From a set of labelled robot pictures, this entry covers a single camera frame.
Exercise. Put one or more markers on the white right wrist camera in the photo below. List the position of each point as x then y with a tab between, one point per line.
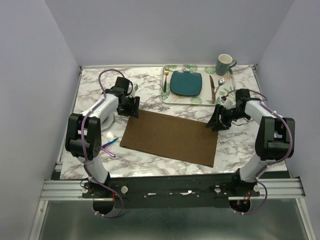
226	102

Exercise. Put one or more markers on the brown wooden knife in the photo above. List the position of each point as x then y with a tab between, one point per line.
213	94

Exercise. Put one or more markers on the teal square plate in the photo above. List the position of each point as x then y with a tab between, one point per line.
186	83

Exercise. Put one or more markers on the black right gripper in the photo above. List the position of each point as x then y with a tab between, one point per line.
215	119

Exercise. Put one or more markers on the iridescent rainbow spoon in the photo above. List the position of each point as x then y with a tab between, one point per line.
108	152

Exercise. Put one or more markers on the brown cloth napkin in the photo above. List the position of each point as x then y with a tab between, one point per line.
171	137

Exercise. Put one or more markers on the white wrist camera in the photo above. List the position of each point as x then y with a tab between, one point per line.
135	88
226	102

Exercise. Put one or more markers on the aluminium extrusion rail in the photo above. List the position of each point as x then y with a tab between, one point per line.
70	190

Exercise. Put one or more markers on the black metal base frame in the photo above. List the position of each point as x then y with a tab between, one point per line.
185	191

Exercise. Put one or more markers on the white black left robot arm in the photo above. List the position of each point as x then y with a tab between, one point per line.
84	130

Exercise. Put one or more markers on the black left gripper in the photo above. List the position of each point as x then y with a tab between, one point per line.
134	110

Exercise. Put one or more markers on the grey-green ceramic mug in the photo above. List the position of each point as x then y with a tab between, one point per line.
224	63

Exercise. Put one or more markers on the silver spoon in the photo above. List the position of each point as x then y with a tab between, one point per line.
221	81

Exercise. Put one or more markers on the white leaf-pattern tray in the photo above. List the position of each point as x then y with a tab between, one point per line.
205	96

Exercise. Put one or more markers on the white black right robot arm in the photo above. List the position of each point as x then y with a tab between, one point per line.
275	138

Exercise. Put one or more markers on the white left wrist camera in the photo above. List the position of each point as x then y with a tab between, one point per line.
135	88

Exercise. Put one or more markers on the gold fork green handle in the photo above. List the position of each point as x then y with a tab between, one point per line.
166	73

